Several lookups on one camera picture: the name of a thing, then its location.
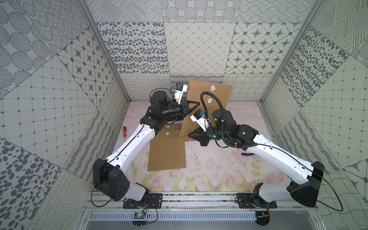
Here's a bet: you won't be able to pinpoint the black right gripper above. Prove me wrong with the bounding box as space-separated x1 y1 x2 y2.
188 125 229 147

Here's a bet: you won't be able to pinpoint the white file bag string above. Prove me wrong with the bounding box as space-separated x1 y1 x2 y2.
192 87 215 134

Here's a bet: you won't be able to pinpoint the brown kraft file bag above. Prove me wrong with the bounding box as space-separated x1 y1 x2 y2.
178 80 233 142
148 124 186 171

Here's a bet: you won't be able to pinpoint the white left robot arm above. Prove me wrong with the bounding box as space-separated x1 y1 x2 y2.
93 83 193 207

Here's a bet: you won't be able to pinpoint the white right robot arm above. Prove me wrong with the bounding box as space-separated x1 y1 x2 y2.
188 109 325 208

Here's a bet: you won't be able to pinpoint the black plastic tool case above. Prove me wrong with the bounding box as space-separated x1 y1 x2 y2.
166 113 186 122

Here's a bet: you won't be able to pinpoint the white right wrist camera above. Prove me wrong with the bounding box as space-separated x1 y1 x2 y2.
190 110 213 134

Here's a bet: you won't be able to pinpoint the blue handled pliers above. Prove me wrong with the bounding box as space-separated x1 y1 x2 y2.
241 152 255 156

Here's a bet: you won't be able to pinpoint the orange handled screwdriver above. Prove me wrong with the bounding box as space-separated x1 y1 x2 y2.
122 126 127 141

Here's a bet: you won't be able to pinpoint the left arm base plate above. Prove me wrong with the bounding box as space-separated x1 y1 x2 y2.
123 193 163 209

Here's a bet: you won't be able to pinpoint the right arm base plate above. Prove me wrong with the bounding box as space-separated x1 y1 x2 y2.
234 193 278 209

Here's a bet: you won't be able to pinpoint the aluminium mounting rail frame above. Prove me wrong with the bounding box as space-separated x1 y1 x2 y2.
81 191 312 211

